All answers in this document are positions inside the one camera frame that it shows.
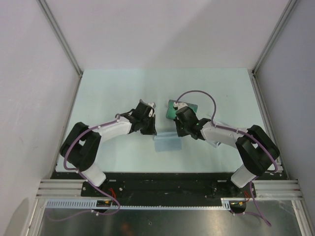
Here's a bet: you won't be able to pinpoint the white frame sunglasses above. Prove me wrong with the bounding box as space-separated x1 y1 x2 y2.
205 115 231 149

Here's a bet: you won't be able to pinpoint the grey slotted cable duct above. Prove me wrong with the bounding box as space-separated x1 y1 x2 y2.
45 198 247 210

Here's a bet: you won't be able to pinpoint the grey glasses case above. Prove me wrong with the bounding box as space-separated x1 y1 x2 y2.
166 99 198 120

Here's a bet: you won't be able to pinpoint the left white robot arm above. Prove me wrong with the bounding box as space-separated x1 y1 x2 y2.
59 100 157 197

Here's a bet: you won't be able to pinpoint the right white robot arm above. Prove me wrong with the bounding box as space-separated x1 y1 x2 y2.
173 102 280 197

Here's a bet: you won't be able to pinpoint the right aluminium frame post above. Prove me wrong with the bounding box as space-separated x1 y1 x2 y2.
253 0 301 73

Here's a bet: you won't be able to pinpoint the left aluminium frame post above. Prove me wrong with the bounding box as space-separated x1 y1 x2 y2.
36 0 83 78

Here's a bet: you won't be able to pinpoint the aluminium frame post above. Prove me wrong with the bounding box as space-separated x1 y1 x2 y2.
253 0 301 73
36 0 83 78

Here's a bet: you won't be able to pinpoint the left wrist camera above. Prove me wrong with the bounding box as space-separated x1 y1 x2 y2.
139 99 156 118

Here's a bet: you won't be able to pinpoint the light blue cleaning cloth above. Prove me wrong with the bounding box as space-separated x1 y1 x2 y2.
154 132 182 152

